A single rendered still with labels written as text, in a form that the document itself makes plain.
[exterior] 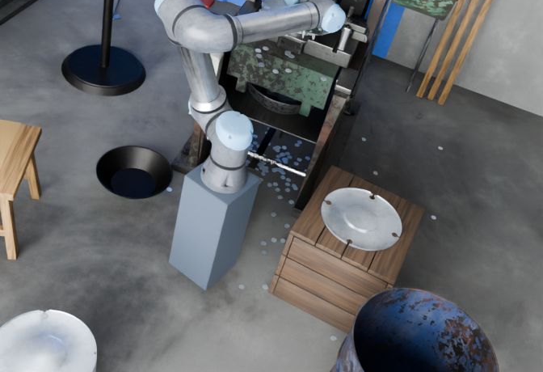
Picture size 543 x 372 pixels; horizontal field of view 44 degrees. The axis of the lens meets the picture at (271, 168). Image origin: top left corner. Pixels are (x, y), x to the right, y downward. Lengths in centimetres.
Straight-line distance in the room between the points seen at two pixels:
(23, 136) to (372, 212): 123
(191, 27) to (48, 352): 96
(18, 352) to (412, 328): 116
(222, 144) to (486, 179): 170
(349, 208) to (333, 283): 27
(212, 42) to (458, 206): 173
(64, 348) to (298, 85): 122
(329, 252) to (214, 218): 39
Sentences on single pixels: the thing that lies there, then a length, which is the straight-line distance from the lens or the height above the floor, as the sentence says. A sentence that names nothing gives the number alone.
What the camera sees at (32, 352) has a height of 25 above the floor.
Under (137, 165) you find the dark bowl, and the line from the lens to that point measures 284.
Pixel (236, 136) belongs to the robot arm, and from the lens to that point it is 204.
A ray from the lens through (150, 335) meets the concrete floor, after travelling 234.
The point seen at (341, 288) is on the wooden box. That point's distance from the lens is 235.
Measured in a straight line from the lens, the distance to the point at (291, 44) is 250.
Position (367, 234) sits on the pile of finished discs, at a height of 35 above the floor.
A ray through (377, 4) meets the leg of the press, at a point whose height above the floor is 74.
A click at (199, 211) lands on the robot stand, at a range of 224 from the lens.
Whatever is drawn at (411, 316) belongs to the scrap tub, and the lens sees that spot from 217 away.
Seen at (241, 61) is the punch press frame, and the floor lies 57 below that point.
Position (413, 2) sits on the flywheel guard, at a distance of 222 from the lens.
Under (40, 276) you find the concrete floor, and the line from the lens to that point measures 247.
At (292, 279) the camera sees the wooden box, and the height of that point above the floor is 13.
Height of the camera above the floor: 196
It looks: 41 degrees down
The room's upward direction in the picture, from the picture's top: 17 degrees clockwise
